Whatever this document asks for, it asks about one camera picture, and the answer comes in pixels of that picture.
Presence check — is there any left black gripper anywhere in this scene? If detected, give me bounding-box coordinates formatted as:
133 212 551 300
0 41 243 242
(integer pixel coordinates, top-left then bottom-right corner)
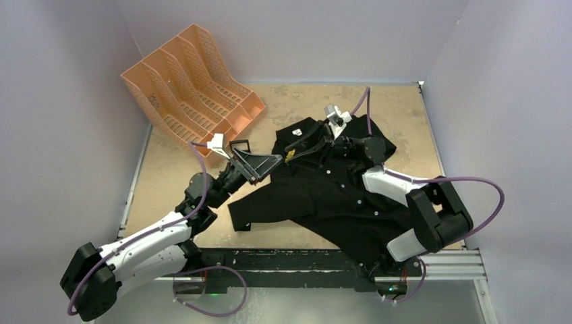
210 147 281 209

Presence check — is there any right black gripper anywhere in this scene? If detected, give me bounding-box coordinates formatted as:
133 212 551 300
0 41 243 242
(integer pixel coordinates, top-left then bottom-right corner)
285 120 358 171

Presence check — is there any small black rectangular frame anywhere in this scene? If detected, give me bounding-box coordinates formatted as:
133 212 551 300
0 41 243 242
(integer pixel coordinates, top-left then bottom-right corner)
229 139 252 153

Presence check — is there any gold leaf brooch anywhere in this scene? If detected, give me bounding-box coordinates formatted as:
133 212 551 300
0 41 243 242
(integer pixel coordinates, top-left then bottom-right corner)
285 150 295 163

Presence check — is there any black button shirt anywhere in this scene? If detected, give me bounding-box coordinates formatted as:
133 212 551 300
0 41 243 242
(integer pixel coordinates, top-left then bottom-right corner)
227 114 419 267

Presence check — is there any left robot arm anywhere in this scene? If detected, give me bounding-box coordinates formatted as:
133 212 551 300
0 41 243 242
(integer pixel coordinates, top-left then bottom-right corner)
60 148 283 321

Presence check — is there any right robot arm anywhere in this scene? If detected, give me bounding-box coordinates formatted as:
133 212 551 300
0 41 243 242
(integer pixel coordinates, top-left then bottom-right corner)
284 117 474 275

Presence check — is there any orange plastic file organizer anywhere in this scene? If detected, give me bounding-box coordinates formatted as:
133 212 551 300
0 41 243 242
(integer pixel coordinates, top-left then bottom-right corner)
121 24 266 167

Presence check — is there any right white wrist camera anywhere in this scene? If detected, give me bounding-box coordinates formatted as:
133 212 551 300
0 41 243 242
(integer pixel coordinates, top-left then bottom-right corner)
324 104 352 140

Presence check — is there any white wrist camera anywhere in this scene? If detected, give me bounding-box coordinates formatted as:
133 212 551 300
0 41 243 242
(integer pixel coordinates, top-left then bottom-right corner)
206 133 231 160
324 104 352 140

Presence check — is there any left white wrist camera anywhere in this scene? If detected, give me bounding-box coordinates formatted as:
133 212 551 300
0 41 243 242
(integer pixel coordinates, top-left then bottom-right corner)
206 133 231 160

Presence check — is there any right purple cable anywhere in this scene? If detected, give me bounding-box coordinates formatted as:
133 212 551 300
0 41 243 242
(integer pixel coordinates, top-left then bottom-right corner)
350 86 506 305

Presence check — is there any purple cable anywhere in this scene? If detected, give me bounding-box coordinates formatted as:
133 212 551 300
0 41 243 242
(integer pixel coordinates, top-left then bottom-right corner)
350 86 506 305
67 142 249 319

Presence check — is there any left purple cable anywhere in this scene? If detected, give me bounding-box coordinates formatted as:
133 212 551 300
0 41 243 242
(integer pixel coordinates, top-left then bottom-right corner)
67 142 249 319

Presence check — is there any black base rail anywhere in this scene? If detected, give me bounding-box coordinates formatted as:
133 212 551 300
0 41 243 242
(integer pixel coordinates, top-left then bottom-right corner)
175 248 423 294

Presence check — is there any aluminium frame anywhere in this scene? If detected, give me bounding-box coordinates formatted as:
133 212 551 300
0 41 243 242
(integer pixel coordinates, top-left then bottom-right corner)
80 248 499 324

